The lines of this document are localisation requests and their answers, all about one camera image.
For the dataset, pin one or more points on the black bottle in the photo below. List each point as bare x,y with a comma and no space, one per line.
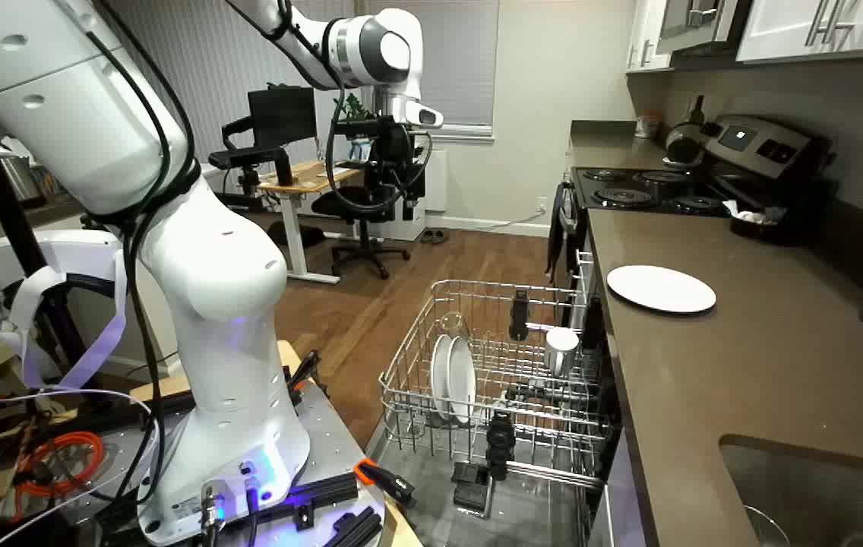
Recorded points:
520,317

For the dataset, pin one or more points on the gray dishwasher door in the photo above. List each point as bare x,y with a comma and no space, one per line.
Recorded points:
541,519

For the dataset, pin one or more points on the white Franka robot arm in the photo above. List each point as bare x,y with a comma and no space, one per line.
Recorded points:
219,304

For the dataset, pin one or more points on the steel kitchen sink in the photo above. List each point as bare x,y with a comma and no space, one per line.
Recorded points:
806,496

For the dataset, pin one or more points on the window blind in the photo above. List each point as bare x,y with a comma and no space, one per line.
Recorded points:
464,63

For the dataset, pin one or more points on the clear glass jar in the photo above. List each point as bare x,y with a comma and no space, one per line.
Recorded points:
530,391

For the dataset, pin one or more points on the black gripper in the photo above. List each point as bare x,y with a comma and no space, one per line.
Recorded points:
395,153

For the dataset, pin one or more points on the black dish with cloth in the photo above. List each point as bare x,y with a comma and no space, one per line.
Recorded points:
760,223

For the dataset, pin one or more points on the wooden board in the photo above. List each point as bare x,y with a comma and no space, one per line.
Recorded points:
291,357

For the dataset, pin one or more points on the stainless black stove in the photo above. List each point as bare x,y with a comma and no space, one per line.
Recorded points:
644,189

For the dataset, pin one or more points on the gray robot mounting table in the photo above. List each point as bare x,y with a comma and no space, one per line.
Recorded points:
334,431

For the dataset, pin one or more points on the narrow white upper cabinet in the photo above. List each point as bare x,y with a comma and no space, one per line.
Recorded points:
644,34

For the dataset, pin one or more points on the black office chair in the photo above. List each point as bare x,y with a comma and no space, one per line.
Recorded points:
359,238
282,116

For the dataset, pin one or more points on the white ceramic mug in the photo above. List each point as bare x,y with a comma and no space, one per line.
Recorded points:
561,355

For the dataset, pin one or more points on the white dinner plate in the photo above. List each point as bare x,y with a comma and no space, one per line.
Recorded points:
440,375
464,380

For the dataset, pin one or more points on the white plastic box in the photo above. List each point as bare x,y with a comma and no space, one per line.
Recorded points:
56,254

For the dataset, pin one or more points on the wooden top desk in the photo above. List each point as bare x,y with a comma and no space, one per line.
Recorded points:
296,230

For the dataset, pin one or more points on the black metal bracket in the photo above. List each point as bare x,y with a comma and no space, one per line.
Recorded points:
319,494

